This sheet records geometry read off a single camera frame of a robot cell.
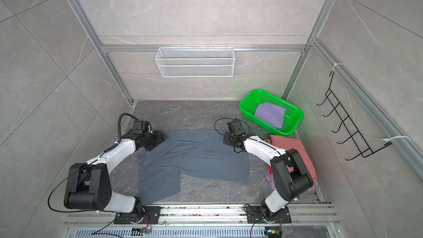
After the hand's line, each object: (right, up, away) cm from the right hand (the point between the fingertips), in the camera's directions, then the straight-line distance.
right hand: (227, 137), depth 94 cm
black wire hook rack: (+47, 0, -36) cm, 59 cm away
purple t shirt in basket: (+32, +13, +13) cm, 37 cm away
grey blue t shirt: (-16, -9, 0) cm, 18 cm away
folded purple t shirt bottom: (+22, -20, -11) cm, 32 cm away
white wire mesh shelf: (-19, +46, +7) cm, 50 cm away
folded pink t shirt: (+35, -4, -1) cm, 35 cm away
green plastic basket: (+45, +14, +14) cm, 49 cm away
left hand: (-37, +2, -2) cm, 37 cm away
